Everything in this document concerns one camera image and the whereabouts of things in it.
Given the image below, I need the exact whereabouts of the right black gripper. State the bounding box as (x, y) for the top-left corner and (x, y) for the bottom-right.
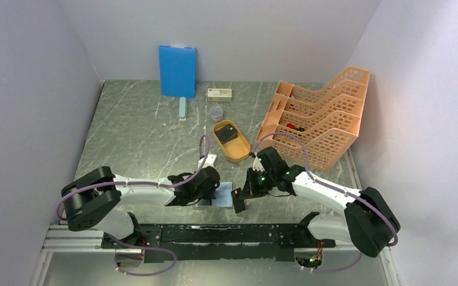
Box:
(240, 166), (276, 200)

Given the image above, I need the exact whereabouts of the beige card holder wallet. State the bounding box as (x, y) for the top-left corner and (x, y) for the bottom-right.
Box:
(194, 182), (233, 208)

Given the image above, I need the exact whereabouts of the yellow oval tray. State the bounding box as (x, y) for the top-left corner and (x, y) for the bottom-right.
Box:
(212, 120), (250, 163)

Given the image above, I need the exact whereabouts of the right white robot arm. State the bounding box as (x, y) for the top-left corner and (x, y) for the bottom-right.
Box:
(232, 147), (400, 257)

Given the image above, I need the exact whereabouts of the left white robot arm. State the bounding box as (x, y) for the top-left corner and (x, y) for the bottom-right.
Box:
(58, 166), (220, 248)

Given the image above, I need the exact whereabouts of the red black item in organizer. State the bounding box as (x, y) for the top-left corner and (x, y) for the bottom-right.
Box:
(286, 123), (305, 132)

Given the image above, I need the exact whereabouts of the small clear round container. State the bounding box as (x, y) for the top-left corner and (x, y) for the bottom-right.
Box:
(209, 105), (224, 122)

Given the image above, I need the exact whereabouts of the light blue eraser bar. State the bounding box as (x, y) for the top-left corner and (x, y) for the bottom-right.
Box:
(178, 97), (187, 121)

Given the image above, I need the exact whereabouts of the small white red box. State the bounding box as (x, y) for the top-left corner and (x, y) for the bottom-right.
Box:
(206, 88), (233, 102)

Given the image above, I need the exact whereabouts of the orange plastic file organizer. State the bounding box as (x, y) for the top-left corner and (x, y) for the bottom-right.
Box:
(255, 66), (370, 172)

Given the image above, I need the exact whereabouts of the blue board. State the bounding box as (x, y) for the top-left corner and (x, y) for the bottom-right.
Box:
(159, 45), (197, 99)

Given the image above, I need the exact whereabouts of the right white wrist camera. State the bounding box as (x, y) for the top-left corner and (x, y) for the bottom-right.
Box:
(251, 153), (265, 172)

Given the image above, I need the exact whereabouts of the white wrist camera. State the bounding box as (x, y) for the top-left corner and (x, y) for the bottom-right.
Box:
(251, 153), (265, 172)
(198, 154), (217, 168)

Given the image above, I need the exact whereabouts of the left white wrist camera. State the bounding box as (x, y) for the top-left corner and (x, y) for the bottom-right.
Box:
(198, 154), (217, 168)

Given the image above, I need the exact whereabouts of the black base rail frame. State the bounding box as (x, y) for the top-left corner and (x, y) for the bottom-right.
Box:
(122, 223), (336, 263)

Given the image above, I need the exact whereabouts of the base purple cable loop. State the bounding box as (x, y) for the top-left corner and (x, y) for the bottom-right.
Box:
(114, 246), (178, 276)

